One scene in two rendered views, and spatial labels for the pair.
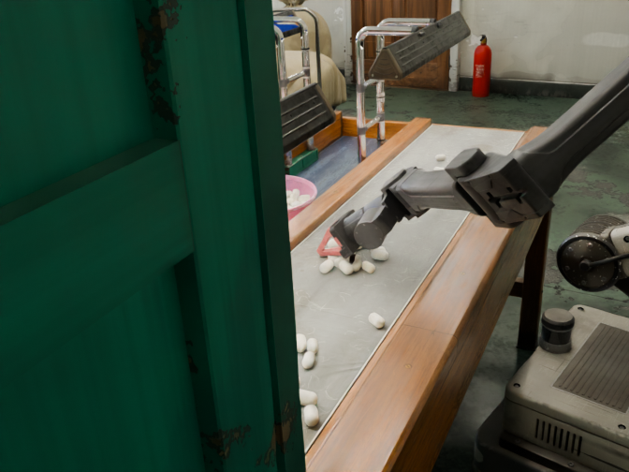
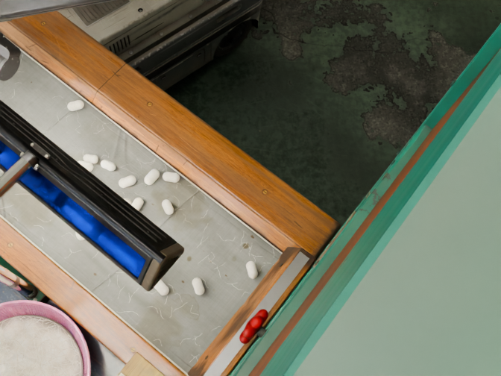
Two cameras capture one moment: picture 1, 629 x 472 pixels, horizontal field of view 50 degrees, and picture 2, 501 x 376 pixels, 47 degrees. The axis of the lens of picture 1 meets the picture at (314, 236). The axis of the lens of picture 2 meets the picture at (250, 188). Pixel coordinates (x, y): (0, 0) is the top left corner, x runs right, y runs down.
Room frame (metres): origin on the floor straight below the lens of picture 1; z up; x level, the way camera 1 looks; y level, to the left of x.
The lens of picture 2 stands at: (0.59, 0.43, 1.87)
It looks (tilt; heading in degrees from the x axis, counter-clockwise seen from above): 69 degrees down; 270
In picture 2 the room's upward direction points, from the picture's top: 12 degrees clockwise
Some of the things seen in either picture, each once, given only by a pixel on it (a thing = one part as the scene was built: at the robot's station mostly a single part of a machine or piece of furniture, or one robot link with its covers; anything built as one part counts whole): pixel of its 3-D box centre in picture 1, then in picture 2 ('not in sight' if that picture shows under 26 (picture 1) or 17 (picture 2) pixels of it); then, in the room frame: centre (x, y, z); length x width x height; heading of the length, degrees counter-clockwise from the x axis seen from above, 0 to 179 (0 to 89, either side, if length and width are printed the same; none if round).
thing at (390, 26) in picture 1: (398, 105); not in sight; (1.86, -0.25, 0.90); 0.20 x 0.19 x 0.45; 153
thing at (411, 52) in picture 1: (426, 40); not in sight; (1.82, -0.32, 1.08); 0.62 x 0.08 x 0.07; 153
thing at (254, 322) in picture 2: not in sight; (256, 328); (0.55, 0.35, 1.24); 0.04 x 0.02 x 0.04; 63
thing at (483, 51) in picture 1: (482, 65); not in sight; (5.49, -1.43, 0.25); 0.18 x 0.14 x 0.49; 150
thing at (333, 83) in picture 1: (290, 84); not in sight; (4.43, 0.10, 0.40); 0.74 x 0.56 x 0.38; 151
